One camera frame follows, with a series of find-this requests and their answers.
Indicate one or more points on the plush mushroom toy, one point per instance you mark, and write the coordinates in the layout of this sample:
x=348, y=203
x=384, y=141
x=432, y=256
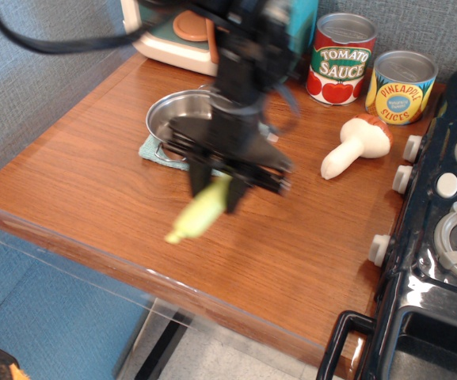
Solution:
x=363, y=136

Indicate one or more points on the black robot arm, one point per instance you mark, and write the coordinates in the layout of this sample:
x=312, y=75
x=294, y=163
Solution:
x=254, y=58

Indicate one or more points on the pineapple slices can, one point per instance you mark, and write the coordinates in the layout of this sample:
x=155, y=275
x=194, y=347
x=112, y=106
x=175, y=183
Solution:
x=400, y=86

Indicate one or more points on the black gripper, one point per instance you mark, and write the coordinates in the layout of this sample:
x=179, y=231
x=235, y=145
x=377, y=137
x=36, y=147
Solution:
x=229, y=142

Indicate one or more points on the tomato sauce can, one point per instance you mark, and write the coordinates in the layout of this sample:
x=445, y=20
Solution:
x=342, y=49

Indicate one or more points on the stainless steel pot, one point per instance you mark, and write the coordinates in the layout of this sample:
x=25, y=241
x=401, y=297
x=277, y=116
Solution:
x=188, y=103

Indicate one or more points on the toy microwave teal and peach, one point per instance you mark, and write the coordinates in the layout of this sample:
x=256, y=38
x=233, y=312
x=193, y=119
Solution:
x=187, y=41

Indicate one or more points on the teal folded cloth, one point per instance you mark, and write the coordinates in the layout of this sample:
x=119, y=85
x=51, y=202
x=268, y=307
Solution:
x=153, y=151

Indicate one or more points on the spoon with yellow-green handle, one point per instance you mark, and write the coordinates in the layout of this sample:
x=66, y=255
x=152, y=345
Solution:
x=201, y=212

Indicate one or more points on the black toy stove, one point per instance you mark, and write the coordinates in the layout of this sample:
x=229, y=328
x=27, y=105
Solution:
x=413, y=334

